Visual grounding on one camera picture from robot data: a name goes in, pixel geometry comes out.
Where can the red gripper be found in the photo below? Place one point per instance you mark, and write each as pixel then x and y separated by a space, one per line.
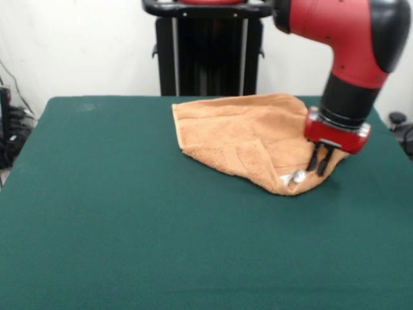
pixel 335 135

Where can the orange terry towel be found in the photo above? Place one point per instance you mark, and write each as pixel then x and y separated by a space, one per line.
pixel 232 135

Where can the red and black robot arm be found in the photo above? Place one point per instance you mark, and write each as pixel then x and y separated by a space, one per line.
pixel 348 48

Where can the dark green table cloth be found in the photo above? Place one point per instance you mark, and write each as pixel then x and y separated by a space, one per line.
pixel 96 226

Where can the black box with red light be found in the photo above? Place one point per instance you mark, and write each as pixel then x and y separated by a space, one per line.
pixel 4 113

